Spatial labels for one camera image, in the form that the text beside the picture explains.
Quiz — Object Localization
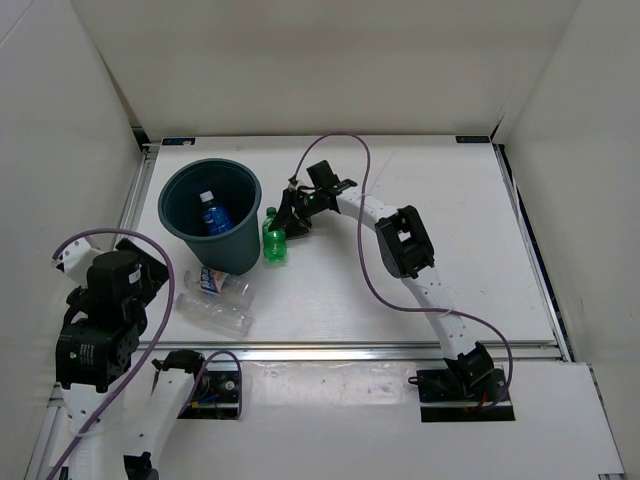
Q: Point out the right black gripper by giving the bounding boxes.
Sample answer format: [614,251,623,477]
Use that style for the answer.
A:
[270,189,326,241]

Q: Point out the green plastic bottle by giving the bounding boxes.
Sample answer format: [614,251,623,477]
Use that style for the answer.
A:
[262,206,287,263]

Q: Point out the clear bottle with orange label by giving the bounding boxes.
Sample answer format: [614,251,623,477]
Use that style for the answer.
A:
[183,267,255,309]

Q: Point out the clear plastic bottle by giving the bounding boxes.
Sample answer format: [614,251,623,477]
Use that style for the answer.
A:
[174,293,253,338]

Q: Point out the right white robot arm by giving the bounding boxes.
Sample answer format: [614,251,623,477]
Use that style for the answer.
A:
[267,181,495,400]

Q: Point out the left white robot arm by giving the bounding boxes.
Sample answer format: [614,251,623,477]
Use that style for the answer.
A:
[49,234,210,479]

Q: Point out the dark green plastic bin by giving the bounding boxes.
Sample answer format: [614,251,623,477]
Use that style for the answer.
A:
[158,158,262,275]

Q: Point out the blue plastic bottle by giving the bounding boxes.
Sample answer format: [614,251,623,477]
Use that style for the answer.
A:
[199,190,234,236]

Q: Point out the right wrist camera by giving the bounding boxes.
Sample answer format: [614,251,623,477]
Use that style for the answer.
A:
[307,160,357,195]

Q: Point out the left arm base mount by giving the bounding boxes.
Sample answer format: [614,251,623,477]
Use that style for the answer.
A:
[178,365,243,421]

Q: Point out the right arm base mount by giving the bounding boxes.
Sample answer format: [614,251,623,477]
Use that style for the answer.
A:
[408,368,516,423]

